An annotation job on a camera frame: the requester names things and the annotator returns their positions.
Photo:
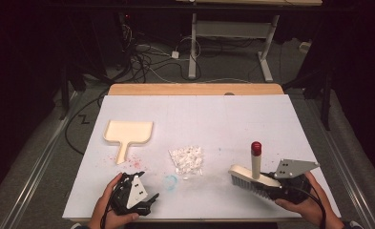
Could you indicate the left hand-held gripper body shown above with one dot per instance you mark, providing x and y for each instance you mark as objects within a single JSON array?
[{"x": 131, "y": 194}]

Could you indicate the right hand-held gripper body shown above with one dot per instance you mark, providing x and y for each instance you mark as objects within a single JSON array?
[{"x": 291, "y": 181}]

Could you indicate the cream plastic dustpan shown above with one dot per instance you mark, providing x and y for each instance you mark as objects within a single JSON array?
[{"x": 129, "y": 133}]

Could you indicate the pile of white paper scraps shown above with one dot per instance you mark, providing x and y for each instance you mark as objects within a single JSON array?
[{"x": 187, "y": 160}]

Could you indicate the person's left hand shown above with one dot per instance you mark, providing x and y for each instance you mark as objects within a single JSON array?
[{"x": 104, "y": 206}]

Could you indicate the person's right hand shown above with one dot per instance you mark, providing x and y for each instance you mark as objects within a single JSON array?
[{"x": 314, "y": 206}]

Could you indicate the black metal stand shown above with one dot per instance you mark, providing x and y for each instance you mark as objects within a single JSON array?
[
  {"x": 65, "y": 92},
  {"x": 326, "y": 101}
]

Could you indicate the wooden table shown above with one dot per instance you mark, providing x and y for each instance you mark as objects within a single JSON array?
[{"x": 194, "y": 89}]

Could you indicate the white power adapter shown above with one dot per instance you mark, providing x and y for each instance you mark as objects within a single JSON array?
[{"x": 175, "y": 54}]

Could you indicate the metal floor rail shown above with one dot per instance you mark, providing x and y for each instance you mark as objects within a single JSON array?
[
  {"x": 38, "y": 159},
  {"x": 344, "y": 165}
]

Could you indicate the white metal desk frame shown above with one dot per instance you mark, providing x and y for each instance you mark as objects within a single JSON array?
[{"x": 231, "y": 30}]

